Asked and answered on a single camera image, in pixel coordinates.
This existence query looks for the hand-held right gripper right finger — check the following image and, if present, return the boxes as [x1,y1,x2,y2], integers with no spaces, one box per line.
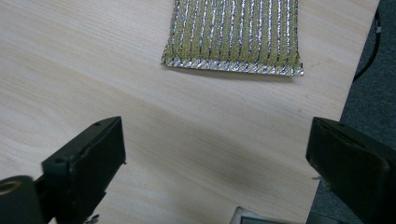
[305,117,396,224]

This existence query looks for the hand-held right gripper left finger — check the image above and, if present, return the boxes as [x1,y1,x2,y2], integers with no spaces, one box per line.
[41,116,127,224]

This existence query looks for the yellow silver striped scouring sponge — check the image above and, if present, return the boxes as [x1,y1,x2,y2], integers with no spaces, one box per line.
[161,0,304,77]

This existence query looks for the grey flat device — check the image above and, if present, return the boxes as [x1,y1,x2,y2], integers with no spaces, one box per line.
[229,205,307,224]

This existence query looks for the black cable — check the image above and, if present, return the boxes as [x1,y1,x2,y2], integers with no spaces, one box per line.
[352,8,383,82]

